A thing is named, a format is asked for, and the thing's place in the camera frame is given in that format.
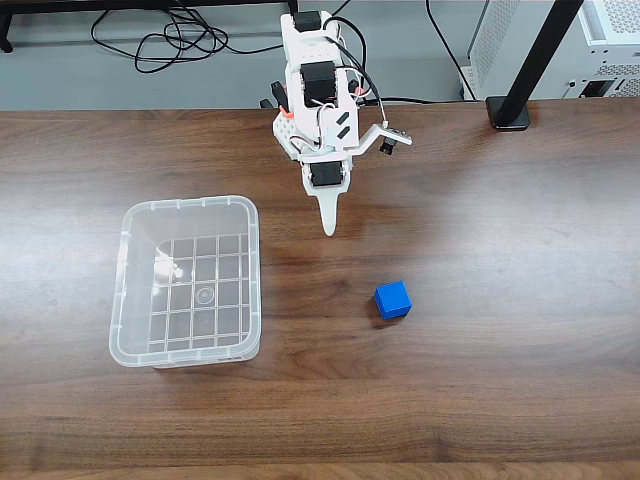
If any black thin power cable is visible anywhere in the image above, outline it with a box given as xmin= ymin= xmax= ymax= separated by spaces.
xmin=425 ymin=0 xmax=469 ymax=105

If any wrist camera on white bracket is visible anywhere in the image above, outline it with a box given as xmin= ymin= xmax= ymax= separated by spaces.
xmin=295 ymin=122 xmax=414 ymax=162

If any black camera cable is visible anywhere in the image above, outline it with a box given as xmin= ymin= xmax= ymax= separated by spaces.
xmin=327 ymin=16 xmax=389 ymax=126

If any black pole stand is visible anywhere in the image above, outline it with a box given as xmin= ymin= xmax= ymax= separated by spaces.
xmin=485 ymin=0 xmax=585 ymax=132

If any black tangled floor cable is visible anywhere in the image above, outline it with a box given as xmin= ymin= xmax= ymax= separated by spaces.
xmin=90 ymin=0 xmax=296 ymax=75

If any white computer case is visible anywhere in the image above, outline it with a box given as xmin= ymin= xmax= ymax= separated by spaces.
xmin=467 ymin=0 xmax=640 ymax=101

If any blue cube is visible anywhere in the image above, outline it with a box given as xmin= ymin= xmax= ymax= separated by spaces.
xmin=374 ymin=280 xmax=413 ymax=320

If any clear plastic bin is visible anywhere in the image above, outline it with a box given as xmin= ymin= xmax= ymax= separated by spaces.
xmin=108 ymin=194 xmax=263 ymax=370

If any black orange table clamp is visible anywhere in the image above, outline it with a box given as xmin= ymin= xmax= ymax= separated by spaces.
xmin=258 ymin=79 xmax=296 ymax=119

